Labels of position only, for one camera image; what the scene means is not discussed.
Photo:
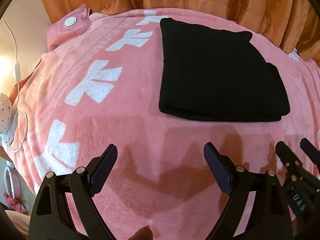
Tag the person's left hand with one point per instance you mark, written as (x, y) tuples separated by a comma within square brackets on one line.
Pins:
[(144, 233)]

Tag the orange curtain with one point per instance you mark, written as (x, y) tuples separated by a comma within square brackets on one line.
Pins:
[(289, 24)]

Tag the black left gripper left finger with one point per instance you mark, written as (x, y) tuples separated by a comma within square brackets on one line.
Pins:
[(51, 217)]

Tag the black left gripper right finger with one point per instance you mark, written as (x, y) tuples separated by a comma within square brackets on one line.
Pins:
[(270, 216)]

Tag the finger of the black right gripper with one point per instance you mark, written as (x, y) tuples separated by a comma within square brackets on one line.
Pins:
[(309, 149), (287, 157)]

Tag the black knit garment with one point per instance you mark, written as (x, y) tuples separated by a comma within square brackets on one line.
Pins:
[(217, 76)]

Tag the pink round mirror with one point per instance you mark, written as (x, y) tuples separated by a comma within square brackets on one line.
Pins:
[(11, 182)]

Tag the pink pillow with white button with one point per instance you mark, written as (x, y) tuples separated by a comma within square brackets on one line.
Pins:
[(70, 26)]

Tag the pink fleece blanket white bows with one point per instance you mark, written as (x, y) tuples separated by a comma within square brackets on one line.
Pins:
[(103, 88)]

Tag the white polka dot fabric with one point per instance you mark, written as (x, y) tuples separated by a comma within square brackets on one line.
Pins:
[(6, 113)]

